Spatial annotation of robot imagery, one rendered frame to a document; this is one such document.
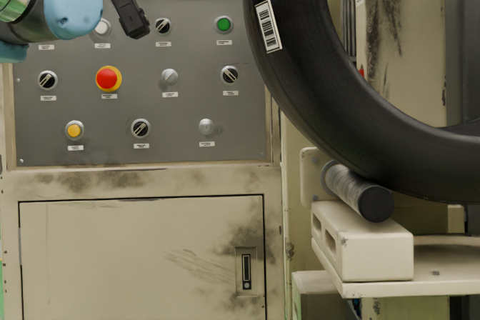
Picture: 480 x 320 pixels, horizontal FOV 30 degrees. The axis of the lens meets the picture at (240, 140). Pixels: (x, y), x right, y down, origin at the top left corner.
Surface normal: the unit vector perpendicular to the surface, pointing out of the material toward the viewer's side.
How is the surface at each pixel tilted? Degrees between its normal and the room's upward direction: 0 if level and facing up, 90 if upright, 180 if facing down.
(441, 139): 100
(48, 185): 90
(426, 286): 90
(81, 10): 90
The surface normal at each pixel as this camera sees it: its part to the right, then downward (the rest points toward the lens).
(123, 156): 0.03, 0.05
